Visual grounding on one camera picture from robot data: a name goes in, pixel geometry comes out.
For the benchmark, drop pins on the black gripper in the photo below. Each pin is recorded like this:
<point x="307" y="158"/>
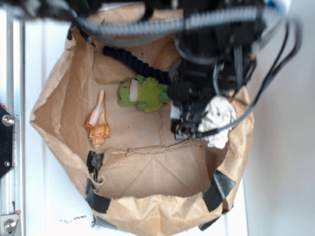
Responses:
<point x="193" y="86"/>

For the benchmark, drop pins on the white paper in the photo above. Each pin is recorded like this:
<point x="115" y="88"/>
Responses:
<point x="219" y="112"/>

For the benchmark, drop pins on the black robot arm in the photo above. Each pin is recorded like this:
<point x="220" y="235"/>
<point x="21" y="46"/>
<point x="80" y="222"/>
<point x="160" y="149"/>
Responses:
<point x="214" y="38"/>

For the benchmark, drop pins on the green plush toy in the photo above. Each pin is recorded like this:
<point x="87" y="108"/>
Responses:
<point x="146" y="93"/>

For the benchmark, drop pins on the orange conch seashell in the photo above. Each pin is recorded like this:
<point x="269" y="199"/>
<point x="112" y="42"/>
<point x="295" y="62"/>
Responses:
<point x="96" y="123"/>

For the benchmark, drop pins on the brown paper bag tray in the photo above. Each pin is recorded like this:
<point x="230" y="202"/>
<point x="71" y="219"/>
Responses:
<point x="141" y="180"/>

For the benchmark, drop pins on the black metal bracket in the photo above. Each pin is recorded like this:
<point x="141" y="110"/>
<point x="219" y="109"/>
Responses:
<point x="6" y="141"/>

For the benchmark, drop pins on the aluminium frame rail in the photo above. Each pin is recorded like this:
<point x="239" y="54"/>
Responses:
<point x="12" y="71"/>

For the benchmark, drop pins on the silver corner bracket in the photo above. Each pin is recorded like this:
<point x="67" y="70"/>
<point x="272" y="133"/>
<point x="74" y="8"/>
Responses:
<point x="10" y="225"/>

